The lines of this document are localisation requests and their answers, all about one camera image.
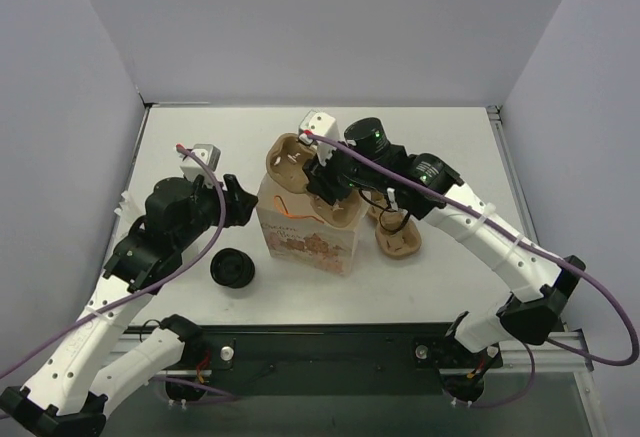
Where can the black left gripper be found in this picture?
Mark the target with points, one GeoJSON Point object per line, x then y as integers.
{"type": "Point", "coordinates": [230, 202]}

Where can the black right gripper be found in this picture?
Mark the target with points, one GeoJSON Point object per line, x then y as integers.
{"type": "Point", "coordinates": [322, 180]}

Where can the brown pulp cup carrier top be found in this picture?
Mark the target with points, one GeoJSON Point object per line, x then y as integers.
{"type": "Point", "coordinates": [285, 163]}

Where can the paper bag with orange handles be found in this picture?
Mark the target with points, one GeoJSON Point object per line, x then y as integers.
{"type": "Point", "coordinates": [304, 229]}

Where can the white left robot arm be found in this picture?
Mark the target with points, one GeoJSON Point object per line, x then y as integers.
{"type": "Point", "coordinates": [75, 392]}

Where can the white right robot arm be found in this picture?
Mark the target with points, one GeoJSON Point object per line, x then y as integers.
{"type": "Point", "coordinates": [363, 159]}

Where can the stack of black cup lids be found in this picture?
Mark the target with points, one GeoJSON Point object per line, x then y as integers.
{"type": "Point", "coordinates": [232, 268]}

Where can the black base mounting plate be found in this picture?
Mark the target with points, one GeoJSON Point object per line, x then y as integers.
{"type": "Point", "coordinates": [406, 359]}

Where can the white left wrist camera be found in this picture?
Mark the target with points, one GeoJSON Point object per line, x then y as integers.
{"type": "Point", "coordinates": [201, 160]}

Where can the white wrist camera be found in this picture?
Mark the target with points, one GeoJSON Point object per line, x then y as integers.
{"type": "Point", "coordinates": [320, 124]}
{"type": "Point", "coordinates": [201, 160]}

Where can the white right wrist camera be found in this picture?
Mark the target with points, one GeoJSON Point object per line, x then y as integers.
{"type": "Point", "coordinates": [320, 124]}

